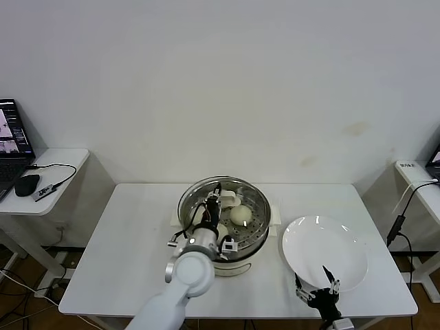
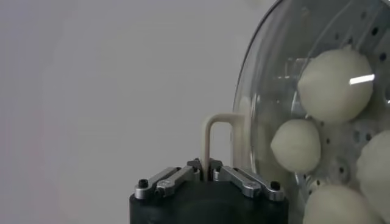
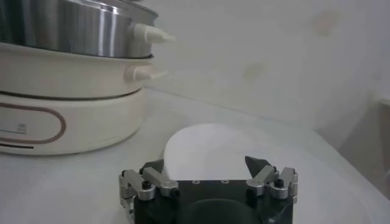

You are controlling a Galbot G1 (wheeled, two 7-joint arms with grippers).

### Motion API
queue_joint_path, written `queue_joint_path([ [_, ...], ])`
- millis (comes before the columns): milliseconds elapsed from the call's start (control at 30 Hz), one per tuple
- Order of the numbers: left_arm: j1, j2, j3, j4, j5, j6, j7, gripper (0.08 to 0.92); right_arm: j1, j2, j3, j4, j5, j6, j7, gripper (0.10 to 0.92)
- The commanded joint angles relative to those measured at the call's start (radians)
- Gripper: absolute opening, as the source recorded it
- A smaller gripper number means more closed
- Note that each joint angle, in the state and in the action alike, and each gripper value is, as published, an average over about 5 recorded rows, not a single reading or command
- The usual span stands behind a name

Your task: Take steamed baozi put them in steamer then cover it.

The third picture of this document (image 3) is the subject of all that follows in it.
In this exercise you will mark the cream electric cooker pot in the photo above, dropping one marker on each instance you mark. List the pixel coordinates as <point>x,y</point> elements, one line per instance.
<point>91,121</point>

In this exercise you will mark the perforated steel steamer basket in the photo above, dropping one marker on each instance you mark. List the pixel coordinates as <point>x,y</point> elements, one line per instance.
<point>76,30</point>

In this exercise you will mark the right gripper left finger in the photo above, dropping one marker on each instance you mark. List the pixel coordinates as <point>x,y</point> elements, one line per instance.
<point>155,181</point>

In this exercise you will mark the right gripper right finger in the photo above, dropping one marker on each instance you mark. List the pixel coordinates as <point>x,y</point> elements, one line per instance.
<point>265,178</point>

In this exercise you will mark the white round plate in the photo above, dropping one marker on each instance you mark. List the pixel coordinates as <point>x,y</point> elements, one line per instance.
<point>213,150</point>

